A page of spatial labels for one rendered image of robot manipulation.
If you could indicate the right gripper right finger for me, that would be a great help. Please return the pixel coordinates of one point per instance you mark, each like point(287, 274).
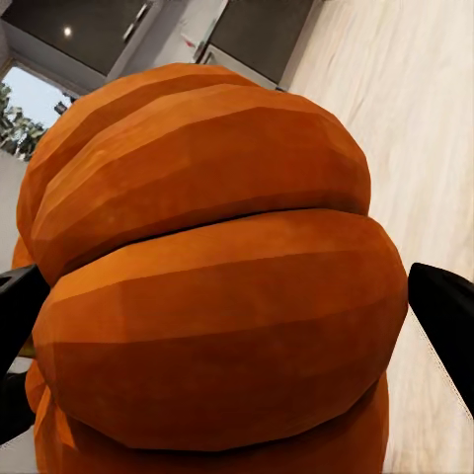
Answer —
point(444, 304)

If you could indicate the fixed window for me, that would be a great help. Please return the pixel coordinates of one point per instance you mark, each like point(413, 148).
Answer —
point(29, 104)

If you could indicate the pumpkin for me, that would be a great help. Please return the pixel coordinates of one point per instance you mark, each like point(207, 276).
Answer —
point(220, 301)

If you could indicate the dishwasher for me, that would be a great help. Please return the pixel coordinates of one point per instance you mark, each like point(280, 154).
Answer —
point(214, 56)

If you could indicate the cabinet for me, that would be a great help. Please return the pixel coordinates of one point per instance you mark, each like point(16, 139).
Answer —
point(87, 41)

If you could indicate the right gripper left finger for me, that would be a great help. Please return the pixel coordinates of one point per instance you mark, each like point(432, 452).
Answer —
point(22, 293)

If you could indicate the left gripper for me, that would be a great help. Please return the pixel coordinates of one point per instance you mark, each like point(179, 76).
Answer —
point(15, 415)

